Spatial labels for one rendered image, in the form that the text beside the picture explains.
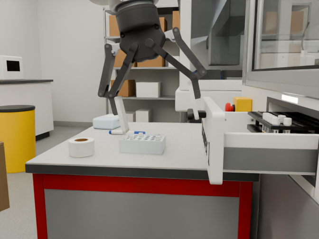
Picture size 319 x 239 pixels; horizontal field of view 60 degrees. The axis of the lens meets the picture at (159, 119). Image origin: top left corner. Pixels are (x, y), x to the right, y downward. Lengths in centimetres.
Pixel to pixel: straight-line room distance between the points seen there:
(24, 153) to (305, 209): 285
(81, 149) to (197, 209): 34
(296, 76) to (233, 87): 84
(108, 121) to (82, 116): 423
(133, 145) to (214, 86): 67
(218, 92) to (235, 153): 93
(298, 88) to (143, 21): 29
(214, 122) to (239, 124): 28
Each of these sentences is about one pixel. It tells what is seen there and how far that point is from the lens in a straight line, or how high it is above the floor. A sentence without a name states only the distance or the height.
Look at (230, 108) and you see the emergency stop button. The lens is 87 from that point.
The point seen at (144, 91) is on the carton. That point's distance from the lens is 439.
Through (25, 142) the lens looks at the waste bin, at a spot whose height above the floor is 31.
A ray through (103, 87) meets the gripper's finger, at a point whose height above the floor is 96.
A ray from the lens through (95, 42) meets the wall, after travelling 519.
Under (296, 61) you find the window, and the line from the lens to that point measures 60.
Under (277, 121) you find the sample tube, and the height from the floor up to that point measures 91.
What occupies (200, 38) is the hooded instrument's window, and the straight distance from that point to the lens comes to 137.
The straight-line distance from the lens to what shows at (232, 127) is 67.
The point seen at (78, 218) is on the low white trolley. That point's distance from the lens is 80.
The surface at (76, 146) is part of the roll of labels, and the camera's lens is 78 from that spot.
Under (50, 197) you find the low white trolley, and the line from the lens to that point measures 81.
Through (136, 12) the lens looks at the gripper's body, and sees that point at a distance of 49.
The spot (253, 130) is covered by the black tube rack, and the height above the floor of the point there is 87.
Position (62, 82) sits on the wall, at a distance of 548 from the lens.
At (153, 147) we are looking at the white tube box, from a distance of 78.
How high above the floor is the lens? 98
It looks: 9 degrees down
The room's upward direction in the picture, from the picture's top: straight up
